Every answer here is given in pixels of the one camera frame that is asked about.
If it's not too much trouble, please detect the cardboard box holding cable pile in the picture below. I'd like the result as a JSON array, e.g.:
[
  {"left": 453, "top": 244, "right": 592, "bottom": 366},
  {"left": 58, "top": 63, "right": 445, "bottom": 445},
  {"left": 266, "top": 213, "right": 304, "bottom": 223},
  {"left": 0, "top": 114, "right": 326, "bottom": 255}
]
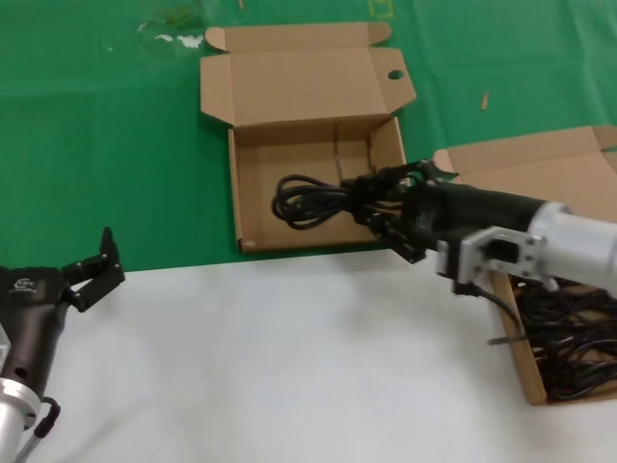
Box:
[{"left": 432, "top": 124, "right": 617, "bottom": 406}]

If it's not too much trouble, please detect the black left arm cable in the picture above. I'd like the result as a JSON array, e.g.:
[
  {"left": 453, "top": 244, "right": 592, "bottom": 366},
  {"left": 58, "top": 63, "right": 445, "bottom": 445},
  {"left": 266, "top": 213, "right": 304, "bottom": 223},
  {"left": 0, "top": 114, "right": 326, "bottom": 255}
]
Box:
[{"left": 13, "top": 395, "right": 64, "bottom": 463}]

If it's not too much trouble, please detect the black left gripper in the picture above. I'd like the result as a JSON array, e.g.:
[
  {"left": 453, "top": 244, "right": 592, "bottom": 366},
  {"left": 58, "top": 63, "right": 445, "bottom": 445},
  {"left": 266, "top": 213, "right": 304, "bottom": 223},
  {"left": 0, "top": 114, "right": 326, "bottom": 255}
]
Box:
[{"left": 0, "top": 226, "right": 127, "bottom": 395}]

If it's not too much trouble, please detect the black cable pile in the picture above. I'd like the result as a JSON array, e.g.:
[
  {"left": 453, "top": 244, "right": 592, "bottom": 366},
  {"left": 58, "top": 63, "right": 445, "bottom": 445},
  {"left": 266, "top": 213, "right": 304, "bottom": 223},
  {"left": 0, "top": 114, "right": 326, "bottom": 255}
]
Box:
[{"left": 509, "top": 275, "right": 617, "bottom": 402}]

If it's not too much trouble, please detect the green table cloth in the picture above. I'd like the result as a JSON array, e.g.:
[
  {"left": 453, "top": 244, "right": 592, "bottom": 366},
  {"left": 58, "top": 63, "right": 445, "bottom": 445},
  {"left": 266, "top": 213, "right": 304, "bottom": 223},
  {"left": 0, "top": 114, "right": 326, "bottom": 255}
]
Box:
[{"left": 0, "top": 0, "right": 617, "bottom": 274}]

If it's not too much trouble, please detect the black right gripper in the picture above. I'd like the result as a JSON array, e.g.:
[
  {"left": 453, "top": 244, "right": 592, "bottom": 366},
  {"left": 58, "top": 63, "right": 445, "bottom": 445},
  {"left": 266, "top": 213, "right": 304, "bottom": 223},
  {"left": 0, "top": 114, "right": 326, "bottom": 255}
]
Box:
[{"left": 355, "top": 159, "right": 544, "bottom": 265}]

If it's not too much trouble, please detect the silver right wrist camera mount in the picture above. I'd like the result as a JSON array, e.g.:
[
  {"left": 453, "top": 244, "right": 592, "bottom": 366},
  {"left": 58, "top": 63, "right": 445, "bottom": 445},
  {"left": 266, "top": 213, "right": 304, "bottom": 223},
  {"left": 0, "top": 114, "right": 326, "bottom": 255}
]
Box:
[{"left": 435, "top": 225, "right": 534, "bottom": 296}]

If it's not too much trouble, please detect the black power cable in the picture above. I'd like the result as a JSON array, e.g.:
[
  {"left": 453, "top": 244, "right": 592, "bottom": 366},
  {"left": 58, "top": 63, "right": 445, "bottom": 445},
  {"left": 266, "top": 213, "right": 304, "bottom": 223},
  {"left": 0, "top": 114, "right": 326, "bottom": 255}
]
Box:
[{"left": 270, "top": 174, "right": 385, "bottom": 232}]

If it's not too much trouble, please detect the cardboard box with round holes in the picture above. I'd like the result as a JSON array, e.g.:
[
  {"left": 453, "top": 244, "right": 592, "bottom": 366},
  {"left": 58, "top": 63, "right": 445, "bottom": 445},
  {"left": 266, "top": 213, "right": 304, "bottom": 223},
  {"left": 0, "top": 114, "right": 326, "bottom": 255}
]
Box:
[{"left": 199, "top": 21, "right": 418, "bottom": 256}]

